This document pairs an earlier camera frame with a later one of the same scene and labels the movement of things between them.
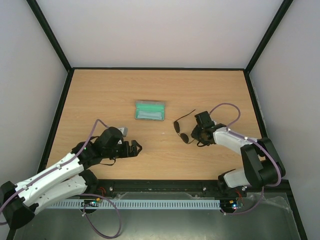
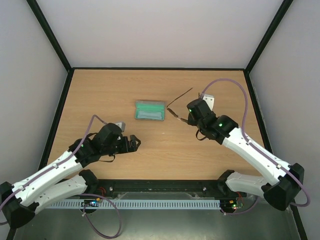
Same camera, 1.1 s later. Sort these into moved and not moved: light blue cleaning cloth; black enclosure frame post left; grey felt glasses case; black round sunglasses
Moved: black round sunglasses
Not moved: grey felt glasses case; black enclosure frame post left; light blue cleaning cloth
